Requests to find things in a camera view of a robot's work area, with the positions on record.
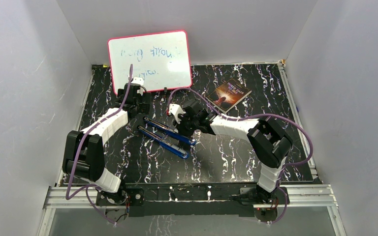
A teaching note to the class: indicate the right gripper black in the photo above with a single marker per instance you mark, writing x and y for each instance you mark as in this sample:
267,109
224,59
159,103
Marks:
180,126

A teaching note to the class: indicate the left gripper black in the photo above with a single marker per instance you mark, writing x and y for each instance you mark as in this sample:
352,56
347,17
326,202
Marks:
144,105

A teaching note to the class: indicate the whiteboard with pink frame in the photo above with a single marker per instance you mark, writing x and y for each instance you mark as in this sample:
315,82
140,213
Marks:
161,59

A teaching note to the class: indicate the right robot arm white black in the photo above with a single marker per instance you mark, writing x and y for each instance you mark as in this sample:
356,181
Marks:
269,141

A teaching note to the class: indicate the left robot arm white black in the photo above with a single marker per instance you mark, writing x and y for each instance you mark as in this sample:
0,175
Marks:
84,156

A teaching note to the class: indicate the paperback book orange cover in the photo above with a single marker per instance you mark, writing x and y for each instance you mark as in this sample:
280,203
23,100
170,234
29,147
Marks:
228,95

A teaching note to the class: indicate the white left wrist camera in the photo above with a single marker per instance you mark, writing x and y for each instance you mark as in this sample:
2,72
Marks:
137,81

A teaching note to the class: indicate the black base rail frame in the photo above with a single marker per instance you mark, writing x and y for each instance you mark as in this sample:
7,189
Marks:
234,198

